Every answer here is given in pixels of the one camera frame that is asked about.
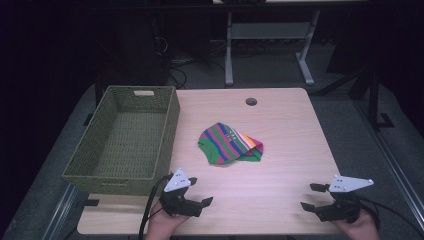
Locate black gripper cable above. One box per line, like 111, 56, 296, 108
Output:
138, 173, 173, 240
358, 195, 424, 238

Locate green woven basket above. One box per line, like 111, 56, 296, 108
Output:
62, 85, 181, 197

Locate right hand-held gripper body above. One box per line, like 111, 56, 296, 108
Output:
314, 174, 375, 224

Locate grey metal desk frame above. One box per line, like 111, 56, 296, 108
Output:
224, 9, 322, 88

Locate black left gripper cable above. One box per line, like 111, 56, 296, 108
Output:
138, 173, 173, 240

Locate striped colourful sock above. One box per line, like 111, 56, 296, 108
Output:
197, 122, 265, 166

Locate black metal stand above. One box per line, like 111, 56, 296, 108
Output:
349, 64, 396, 132

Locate black floor cables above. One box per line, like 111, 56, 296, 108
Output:
166, 56, 214, 90

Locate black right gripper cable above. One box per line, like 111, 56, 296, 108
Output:
358, 195, 424, 238

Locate metal floor rail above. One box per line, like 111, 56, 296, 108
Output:
41, 182, 80, 240
353, 99, 424, 231

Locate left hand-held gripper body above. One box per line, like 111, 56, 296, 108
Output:
159, 167, 204, 219

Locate person's right hand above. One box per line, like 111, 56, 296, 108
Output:
333, 209, 381, 240

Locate person's left hand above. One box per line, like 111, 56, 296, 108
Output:
144, 200, 191, 240

